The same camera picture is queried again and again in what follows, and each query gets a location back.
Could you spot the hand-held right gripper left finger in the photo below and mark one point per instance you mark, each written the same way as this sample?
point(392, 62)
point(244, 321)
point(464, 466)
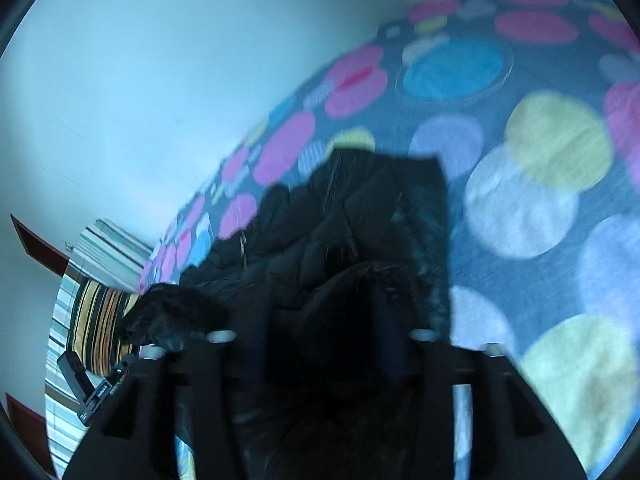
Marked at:
point(197, 400)

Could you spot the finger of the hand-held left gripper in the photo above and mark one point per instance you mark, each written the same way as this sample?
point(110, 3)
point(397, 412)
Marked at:
point(75, 372)

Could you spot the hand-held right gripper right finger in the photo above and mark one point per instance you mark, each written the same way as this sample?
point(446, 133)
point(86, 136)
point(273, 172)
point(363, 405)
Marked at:
point(430, 400)

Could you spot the black puffer jacket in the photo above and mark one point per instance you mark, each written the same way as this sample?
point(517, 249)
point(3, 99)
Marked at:
point(340, 240)

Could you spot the striped cushion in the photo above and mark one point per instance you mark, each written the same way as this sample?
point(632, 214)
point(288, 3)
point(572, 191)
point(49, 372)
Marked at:
point(100, 320)

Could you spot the striped headboard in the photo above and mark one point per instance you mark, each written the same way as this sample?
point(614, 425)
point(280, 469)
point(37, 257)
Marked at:
point(107, 247)

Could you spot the brown wooden door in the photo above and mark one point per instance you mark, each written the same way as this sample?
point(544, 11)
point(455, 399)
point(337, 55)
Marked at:
point(40, 247)

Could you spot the polka-dot bed sheet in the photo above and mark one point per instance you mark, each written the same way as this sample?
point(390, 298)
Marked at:
point(525, 160)

